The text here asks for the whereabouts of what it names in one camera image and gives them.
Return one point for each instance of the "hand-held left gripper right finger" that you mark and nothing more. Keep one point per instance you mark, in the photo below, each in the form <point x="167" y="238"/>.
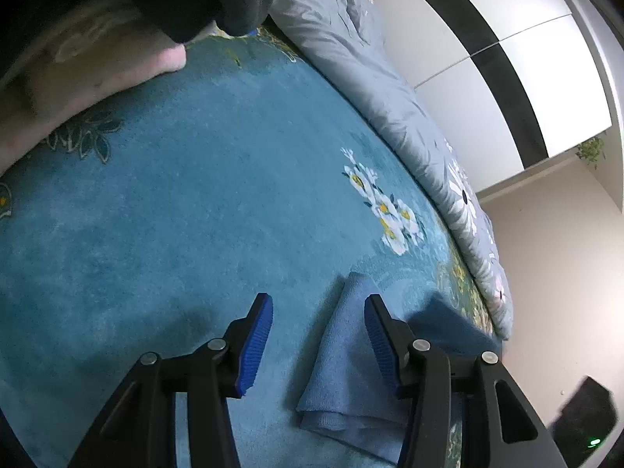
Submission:
<point x="382" y="346"/>

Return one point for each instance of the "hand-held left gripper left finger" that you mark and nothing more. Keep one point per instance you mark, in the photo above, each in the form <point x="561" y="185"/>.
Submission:
<point x="253" y="346"/>

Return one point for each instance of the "blue towel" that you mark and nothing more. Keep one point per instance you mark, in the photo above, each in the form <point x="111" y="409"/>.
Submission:
<point x="341" y="375"/>

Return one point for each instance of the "teal floral blanket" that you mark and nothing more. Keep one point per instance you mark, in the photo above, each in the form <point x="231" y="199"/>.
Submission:
<point x="170" y="229"/>

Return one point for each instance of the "green hanging plant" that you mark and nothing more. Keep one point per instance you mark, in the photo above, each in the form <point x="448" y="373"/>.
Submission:
<point x="592" y="151"/>

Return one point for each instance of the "grey floral quilt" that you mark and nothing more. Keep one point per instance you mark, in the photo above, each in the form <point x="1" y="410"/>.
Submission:
<point x="351" y="58"/>

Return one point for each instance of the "white wardrobe with black stripe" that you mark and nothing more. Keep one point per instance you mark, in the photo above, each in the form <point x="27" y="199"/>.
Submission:
<point x="536" y="83"/>

